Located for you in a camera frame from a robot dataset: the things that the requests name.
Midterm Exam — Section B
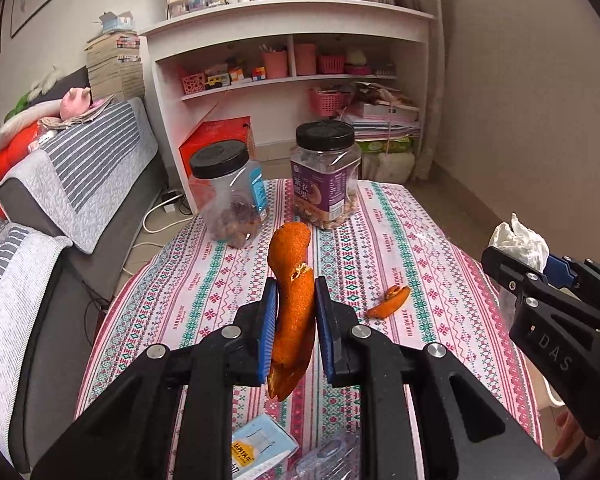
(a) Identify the pink bowl with plush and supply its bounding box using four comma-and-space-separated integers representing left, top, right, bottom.
344, 49, 373, 76

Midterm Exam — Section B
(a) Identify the grey striped sofa cover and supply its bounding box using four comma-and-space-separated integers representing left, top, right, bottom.
0, 96, 159, 255
0, 222, 73, 453

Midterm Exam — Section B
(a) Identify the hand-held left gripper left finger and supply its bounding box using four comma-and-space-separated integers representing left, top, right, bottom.
30, 277, 281, 480

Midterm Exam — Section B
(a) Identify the stack of papers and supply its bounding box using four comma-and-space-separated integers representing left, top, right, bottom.
340, 82, 423, 141

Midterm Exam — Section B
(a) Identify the stack of books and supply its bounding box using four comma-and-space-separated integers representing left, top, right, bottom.
84, 35, 146, 103

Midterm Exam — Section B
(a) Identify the white shelf unit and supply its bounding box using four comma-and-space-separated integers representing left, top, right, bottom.
139, 0, 438, 211

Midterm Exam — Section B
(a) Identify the pink plush toy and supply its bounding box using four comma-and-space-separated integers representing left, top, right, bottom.
60, 86, 93, 121

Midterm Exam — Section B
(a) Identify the beige curtain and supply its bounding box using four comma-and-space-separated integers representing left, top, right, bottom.
387, 0, 461, 181

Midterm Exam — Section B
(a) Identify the clear jar with blue label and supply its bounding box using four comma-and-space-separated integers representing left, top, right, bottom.
189, 140, 270, 248

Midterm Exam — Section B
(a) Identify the dark grey sofa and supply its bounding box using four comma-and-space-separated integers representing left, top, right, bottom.
0, 65, 166, 471

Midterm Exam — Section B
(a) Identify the small decorated box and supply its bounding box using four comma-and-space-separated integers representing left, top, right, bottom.
166, 0, 198, 18

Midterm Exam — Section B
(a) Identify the small pink basket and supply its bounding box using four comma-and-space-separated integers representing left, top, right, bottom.
317, 55, 346, 75

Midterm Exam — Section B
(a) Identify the white packet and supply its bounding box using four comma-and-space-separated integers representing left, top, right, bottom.
362, 152, 416, 183

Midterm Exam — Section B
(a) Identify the long orange peel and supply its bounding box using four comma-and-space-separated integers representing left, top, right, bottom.
267, 222, 316, 402

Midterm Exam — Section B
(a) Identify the tissue box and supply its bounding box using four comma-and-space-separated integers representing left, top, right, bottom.
100, 10, 136, 36

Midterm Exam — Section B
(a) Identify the patterned pink tablecloth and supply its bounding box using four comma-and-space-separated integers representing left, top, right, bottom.
75, 177, 543, 480

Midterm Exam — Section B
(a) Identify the small orange peel piece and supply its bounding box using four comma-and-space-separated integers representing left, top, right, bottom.
367, 285, 410, 319

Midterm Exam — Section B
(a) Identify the red cardboard box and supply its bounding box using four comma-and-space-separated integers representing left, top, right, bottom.
178, 116, 256, 181

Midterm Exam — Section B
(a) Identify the white green plush toy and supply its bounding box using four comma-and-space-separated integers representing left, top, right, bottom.
5, 67, 66, 121

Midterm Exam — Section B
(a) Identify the pink mesh holder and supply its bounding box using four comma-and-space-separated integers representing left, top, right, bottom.
181, 72, 208, 96

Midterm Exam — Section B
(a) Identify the orange red cushion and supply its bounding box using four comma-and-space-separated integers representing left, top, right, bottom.
0, 122, 41, 181

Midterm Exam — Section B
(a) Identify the white cable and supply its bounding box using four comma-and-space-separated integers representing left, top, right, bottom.
122, 205, 181, 273

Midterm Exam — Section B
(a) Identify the white tissue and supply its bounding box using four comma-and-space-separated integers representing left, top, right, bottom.
490, 212, 551, 271

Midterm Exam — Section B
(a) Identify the pink plastic basket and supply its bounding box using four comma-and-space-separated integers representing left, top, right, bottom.
308, 87, 351, 118

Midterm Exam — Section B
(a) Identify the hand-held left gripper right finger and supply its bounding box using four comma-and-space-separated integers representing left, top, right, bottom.
314, 276, 563, 480

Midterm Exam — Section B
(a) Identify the person's right hand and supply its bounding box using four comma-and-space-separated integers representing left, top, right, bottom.
552, 407, 588, 458

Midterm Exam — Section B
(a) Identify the pink pen cup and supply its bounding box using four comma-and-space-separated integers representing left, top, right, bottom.
262, 50, 288, 80

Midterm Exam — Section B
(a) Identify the clear jar with purple label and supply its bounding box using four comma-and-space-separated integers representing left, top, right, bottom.
290, 121, 363, 231

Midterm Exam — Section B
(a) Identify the clear plastic packet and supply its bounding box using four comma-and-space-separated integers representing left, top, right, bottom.
295, 432, 366, 480

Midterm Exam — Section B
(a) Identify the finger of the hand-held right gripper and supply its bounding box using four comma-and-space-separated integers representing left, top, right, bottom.
481, 246, 600, 331
546, 255, 600, 306

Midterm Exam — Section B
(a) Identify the green packet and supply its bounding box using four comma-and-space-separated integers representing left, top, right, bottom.
355, 137, 413, 156

